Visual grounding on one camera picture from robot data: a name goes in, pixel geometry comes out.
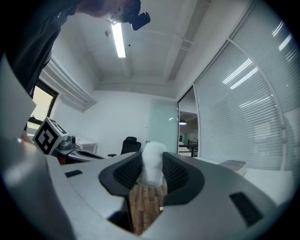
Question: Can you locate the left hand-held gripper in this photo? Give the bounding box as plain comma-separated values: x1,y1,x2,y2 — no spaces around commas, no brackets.
32,116,105,162

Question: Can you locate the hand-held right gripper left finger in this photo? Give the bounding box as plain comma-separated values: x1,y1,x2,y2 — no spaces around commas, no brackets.
45,151,143,240

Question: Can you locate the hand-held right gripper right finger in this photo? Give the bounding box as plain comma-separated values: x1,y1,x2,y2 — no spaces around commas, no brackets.
140,151,278,240

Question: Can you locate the person's left forearm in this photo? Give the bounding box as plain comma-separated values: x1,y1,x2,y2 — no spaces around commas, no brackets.
20,131,35,144

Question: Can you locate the white cabinet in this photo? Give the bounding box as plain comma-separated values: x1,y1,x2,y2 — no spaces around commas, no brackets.
75,137,98,156

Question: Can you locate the black office chair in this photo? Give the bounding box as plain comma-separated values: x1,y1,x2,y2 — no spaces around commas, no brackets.
107,136,142,158

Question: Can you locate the black metal railing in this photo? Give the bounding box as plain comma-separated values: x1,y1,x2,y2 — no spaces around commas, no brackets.
179,140,199,157

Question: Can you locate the dark framed window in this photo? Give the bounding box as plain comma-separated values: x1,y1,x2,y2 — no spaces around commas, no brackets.
24,79,59,138

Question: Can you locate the wide white window blind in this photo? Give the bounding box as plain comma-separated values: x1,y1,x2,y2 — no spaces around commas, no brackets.
194,40,286,171

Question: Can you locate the frosted glass door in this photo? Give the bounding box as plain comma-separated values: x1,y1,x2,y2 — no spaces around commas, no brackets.
149,98,179,153

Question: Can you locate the long ceiling strip light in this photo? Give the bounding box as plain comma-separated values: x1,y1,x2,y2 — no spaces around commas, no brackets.
111,22,128,59

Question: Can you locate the person's black shirt torso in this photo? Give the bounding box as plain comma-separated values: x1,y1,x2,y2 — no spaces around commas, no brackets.
0,0,83,99

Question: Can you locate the person's head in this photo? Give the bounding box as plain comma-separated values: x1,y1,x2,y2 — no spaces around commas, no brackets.
77,0,142,24

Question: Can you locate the black head-worn camera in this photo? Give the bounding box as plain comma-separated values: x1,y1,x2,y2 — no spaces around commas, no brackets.
127,11,151,31

